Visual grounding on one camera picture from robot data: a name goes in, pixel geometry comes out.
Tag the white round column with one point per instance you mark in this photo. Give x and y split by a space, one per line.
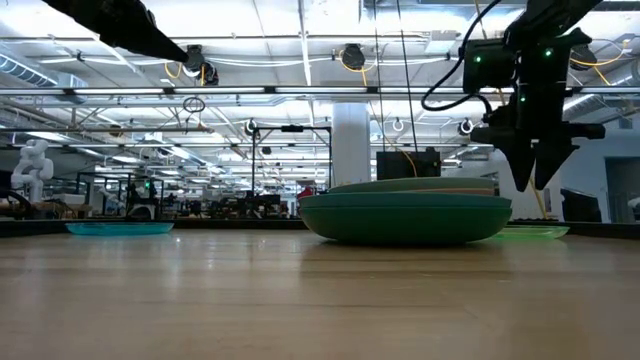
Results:
351 145

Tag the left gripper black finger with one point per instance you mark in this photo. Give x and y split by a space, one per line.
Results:
130 30

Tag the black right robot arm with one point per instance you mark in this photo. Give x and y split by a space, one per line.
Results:
545 20

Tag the pale mint plastic plate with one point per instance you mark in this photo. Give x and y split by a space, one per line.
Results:
400 185

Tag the red chair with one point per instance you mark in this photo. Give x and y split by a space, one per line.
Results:
305 192

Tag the large dark green plate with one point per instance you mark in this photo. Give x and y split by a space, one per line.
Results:
405 225

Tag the small transparent blue plate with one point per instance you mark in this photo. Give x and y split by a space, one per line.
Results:
120 228

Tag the small transparent green plate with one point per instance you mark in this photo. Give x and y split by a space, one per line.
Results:
540 232

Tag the black cylindrical air purifier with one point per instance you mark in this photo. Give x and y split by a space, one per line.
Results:
580 205

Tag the black computer tower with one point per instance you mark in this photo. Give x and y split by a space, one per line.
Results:
395 165

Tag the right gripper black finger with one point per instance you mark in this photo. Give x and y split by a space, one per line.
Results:
520 160
550 160

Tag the tall black frame stand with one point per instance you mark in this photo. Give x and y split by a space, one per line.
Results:
292 128

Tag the black metal table frame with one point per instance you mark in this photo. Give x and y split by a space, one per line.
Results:
225 225

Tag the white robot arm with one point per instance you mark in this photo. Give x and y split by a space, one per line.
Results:
32 170

